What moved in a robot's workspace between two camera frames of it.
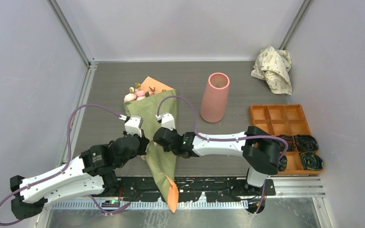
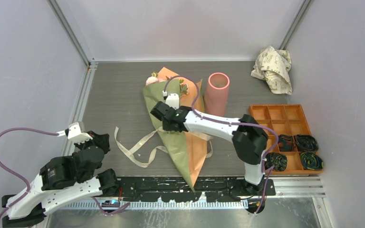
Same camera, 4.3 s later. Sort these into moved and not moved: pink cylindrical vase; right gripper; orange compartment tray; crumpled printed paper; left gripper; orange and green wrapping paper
Moved: orange and green wrapping paper; right gripper; left gripper
Not moved: orange compartment tray; pink cylindrical vase; crumpled printed paper
